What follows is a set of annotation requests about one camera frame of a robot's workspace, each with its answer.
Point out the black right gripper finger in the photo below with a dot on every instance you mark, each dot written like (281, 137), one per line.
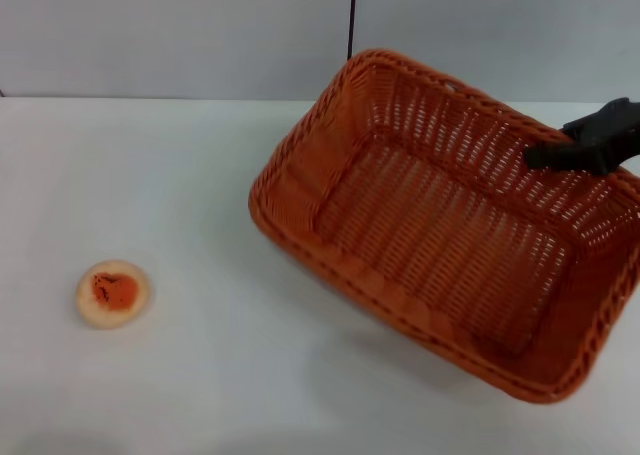
(570, 159)
(607, 120)

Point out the orange woven plastic basket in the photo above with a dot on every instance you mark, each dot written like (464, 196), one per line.
(440, 245)

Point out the round jam tart pastry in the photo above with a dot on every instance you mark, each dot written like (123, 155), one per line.
(115, 294)

